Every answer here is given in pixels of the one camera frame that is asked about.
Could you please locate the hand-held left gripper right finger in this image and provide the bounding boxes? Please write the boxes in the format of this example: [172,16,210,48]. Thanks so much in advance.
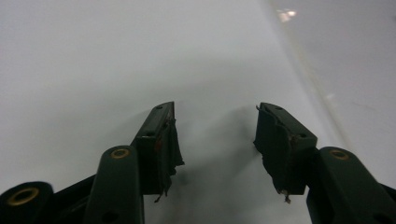
[252,102,319,204]

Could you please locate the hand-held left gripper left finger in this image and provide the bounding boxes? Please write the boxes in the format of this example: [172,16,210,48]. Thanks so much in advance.
[130,101,185,203]

